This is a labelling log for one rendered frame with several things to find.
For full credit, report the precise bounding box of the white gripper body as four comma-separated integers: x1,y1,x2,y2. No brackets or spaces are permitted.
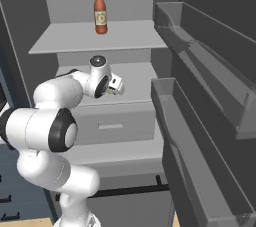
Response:
107,79,126,97

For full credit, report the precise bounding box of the black cupboard handle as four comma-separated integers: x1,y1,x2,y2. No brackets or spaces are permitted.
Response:
0,194,13,204
0,212,21,222

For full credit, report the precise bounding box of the deep grey door bin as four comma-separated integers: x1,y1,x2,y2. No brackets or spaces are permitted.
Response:
150,77,256,227

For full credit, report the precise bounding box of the brown sauce bottle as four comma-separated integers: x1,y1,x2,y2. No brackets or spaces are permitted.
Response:
93,0,109,35

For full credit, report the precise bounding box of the wide grey fridge shelf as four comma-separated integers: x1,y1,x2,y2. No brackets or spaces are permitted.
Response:
27,19,169,56

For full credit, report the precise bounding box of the dark grey fridge door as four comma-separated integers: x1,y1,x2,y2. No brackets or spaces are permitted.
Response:
150,0,256,227

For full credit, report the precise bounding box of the grey fridge drawer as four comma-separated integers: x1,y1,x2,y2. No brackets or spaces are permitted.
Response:
68,100,157,147

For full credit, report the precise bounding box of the blue cupboard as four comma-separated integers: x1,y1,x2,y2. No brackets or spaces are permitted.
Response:
0,67,56,222

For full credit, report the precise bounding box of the long grey door bin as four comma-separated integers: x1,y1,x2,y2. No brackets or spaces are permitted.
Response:
153,1,256,141

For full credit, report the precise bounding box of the grey fridge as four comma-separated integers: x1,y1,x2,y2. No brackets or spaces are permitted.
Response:
0,0,183,227

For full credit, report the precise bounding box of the black freezer handle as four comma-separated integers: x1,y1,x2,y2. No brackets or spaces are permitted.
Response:
54,174,171,203

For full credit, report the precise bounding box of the grey drawer handle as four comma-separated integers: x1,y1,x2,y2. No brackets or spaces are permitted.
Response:
97,122,125,131

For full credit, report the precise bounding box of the grey freezer drawer front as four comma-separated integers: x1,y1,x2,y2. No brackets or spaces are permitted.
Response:
54,189,176,227

